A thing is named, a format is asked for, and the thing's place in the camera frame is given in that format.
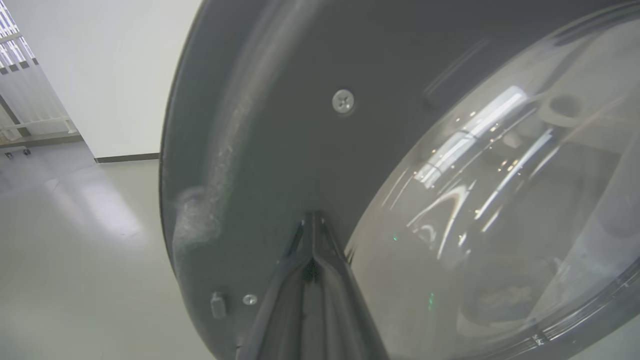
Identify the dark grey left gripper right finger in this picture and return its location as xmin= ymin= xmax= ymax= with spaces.
xmin=313 ymin=214 xmax=392 ymax=360

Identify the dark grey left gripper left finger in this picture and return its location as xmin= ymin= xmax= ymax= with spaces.
xmin=239 ymin=214 xmax=316 ymax=360

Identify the grey washing machine door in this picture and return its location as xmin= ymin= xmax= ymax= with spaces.
xmin=159 ymin=0 xmax=640 ymax=360

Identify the white metal railing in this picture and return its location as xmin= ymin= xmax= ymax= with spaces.
xmin=0 ymin=0 xmax=81 ymax=148

